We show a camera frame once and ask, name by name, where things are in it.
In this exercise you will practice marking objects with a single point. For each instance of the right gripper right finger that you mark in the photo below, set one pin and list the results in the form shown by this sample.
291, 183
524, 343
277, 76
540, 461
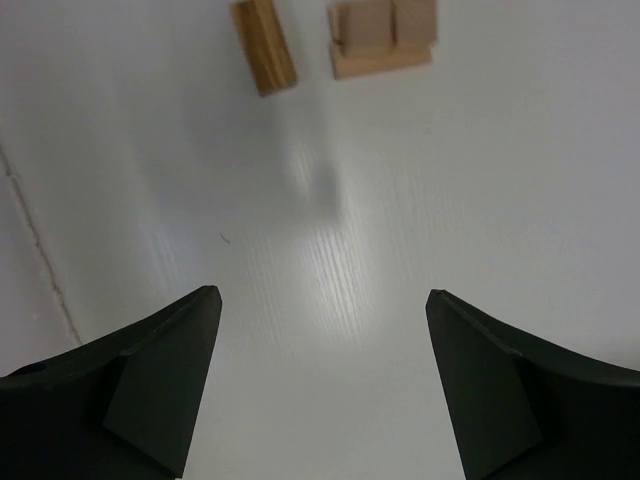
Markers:
522, 407

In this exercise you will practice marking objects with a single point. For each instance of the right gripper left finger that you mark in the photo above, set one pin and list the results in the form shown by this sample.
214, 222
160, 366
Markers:
123, 406

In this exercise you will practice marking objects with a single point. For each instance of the small light wood cube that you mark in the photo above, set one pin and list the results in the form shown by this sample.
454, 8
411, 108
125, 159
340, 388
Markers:
366, 28

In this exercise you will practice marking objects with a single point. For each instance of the long light wood block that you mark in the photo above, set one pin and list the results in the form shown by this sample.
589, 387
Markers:
351, 67

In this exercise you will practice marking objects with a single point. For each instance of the light wood cylinder block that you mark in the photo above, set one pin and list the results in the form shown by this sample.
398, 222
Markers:
266, 50

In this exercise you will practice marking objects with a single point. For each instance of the light wood cube block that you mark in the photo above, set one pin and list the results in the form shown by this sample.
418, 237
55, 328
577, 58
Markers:
415, 23

